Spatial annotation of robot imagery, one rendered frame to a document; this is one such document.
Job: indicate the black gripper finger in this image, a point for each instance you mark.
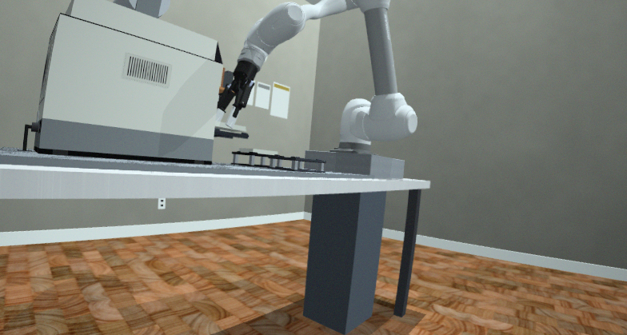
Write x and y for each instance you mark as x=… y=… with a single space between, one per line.
x=227 y=97
x=241 y=96

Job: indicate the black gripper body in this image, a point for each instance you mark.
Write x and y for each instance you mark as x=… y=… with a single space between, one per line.
x=244 y=70

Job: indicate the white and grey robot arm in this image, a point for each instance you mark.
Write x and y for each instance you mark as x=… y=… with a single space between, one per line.
x=386 y=118

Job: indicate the black rectangular frame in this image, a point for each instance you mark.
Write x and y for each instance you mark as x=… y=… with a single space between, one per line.
x=252 y=157

